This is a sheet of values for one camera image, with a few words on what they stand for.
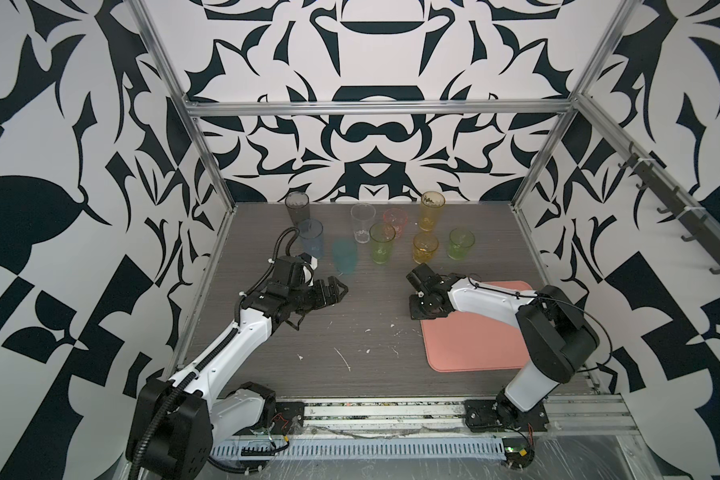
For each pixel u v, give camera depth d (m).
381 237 0.92
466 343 0.85
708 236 0.55
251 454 0.73
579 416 0.76
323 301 0.71
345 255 1.05
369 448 0.71
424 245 1.04
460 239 0.99
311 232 1.12
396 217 1.12
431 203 1.13
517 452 0.71
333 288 0.73
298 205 1.08
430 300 0.70
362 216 1.02
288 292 0.64
